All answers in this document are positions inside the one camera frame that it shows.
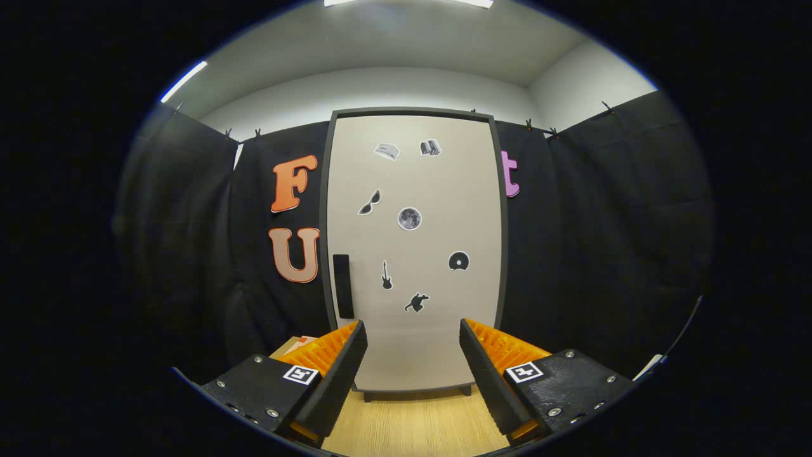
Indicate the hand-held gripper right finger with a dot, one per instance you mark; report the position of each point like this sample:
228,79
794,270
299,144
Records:
488,381

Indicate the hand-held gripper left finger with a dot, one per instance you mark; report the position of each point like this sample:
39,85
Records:
342,381

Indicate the grey shoe cabinet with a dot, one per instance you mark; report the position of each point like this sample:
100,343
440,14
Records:
323,222

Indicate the stack of books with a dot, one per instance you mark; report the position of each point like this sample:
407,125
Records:
297,346

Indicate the white printed board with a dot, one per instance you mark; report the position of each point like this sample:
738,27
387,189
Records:
650,367

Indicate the black backdrop cloth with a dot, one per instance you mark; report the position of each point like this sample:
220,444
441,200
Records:
602,241

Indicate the ceiling light strip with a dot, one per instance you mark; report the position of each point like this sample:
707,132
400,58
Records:
469,3
341,2
184,81

